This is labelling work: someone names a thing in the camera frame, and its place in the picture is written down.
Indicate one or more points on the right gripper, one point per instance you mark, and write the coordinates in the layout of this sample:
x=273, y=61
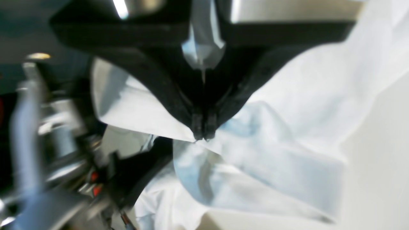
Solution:
x=53, y=144

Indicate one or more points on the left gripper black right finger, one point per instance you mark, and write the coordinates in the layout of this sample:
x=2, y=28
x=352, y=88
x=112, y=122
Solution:
x=260, y=37

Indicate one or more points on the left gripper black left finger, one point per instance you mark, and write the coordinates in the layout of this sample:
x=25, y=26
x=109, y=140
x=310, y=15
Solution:
x=144, y=38

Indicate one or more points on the white t-shirt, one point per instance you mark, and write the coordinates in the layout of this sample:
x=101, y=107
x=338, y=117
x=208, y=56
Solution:
x=319, y=146

